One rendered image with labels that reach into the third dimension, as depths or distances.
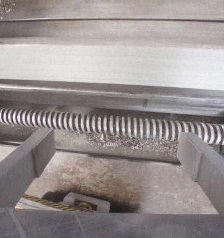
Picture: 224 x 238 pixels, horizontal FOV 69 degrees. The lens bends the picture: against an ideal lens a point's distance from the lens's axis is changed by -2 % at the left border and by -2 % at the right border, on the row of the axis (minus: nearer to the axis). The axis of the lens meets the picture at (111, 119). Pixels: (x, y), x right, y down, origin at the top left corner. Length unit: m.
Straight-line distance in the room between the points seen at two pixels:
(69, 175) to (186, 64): 1.03
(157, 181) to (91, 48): 0.96
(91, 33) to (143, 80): 0.11
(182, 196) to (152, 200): 0.18
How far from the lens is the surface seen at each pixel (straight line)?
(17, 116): 0.41
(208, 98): 0.33
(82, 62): 0.26
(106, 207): 1.01
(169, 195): 1.14
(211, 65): 0.26
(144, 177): 1.09
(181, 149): 0.17
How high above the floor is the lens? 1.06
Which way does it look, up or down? 80 degrees down
